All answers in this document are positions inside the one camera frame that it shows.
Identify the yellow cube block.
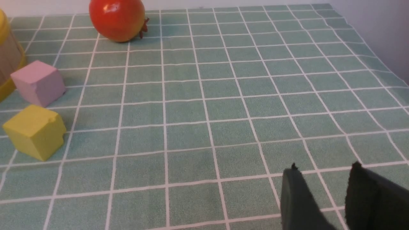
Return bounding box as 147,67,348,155
3,104,67,161

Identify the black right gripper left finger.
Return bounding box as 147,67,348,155
280,163,336,230

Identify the pink cube block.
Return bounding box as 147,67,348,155
11,60,66,108

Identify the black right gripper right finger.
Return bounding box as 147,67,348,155
345,162,409,230

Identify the green checkered tablecloth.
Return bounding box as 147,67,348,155
0,4,409,230

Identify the red tomato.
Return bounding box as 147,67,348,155
88,0,149,43

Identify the bamboo steamer tray yellow rim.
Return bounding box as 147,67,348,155
0,10,27,102

